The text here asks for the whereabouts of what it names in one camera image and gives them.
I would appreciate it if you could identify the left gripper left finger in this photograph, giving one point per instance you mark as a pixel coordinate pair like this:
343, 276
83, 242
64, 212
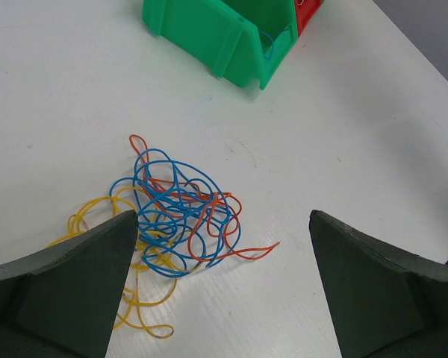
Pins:
62, 301

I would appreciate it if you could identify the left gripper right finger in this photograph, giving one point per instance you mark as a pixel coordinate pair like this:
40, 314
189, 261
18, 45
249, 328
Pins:
384, 301

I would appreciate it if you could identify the near green bin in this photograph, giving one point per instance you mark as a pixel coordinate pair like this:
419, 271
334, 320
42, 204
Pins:
241, 40

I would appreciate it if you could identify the red bin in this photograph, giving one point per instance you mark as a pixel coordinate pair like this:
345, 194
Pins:
305, 10

